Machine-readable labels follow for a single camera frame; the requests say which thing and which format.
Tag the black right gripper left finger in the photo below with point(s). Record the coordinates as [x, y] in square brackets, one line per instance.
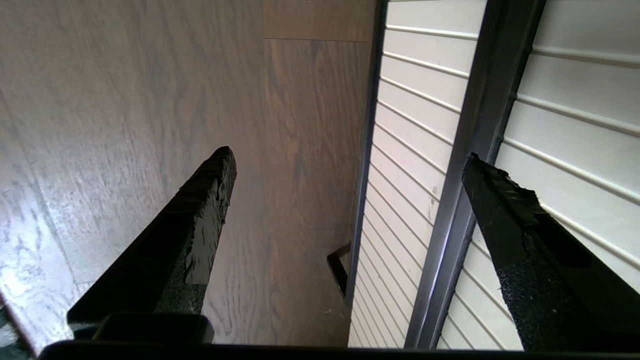
[165, 250]

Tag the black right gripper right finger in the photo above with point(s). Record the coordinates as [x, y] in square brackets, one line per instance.
[550, 280]

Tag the cream ribbed drawer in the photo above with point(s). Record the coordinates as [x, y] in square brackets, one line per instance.
[415, 125]

